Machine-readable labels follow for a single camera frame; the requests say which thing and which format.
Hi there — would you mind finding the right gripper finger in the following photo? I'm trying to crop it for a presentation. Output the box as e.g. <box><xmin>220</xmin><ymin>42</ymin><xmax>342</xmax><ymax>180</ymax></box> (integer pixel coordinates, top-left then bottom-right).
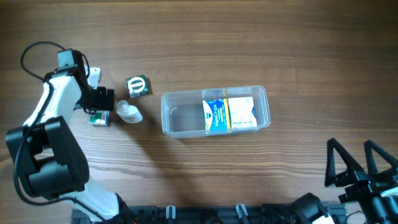
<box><xmin>363</xmin><ymin>139</ymin><xmax>398</xmax><ymax>181</ymax></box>
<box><xmin>324</xmin><ymin>138</ymin><xmax>366</xmax><ymax>188</ymax></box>

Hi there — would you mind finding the white green medicine box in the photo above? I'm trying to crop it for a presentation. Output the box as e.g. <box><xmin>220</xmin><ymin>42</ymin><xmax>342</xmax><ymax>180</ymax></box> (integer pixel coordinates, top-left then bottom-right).
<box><xmin>88</xmin><ymin>111</ymin><xmax>109</xmax><ymax>126</ymax></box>

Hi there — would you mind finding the green Zam-Buk box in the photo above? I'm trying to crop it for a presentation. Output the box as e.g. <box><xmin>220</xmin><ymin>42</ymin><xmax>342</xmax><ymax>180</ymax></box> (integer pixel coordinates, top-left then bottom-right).
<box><xmin>126</xmin><ymin>75</ymin><xmax>150</xmax><ymax>98</ymax></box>

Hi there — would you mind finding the blue VapoDrops box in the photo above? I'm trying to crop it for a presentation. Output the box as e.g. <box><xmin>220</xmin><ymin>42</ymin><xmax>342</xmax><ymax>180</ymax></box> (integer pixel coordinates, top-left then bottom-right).
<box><xmin>203</xmin><ymin>98</ymin><xmax>231</xmax><ymax>131</ymax></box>

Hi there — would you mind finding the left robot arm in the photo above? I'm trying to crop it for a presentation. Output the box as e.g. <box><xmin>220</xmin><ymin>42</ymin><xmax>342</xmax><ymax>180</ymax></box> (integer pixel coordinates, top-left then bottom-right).
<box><xmin>6</xmin><ymin>49</ymin><xmax>134</xmax><ymax>223</ymax></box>

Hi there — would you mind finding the clear plastic container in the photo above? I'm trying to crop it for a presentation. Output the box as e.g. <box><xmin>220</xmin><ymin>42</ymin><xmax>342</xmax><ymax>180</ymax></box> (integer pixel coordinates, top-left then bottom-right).
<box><xmin>161</xmin><ymin>85</ymin><xmax>271</xmax><ymax>138</ymax></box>

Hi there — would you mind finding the small white bottle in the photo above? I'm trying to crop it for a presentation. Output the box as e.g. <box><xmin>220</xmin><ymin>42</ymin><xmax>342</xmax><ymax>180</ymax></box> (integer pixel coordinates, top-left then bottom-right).
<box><xmin>116</xmin><ymin>100</ymin><xmax>143</xmax><ymax>124</ymax></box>

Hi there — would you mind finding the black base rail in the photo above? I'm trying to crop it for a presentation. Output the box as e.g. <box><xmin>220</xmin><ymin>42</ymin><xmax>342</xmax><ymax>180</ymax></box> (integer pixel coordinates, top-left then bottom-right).
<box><xmin>70</xmin><ymin>202</ymin><xmax>346</xmax><ymax>224</ymax></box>

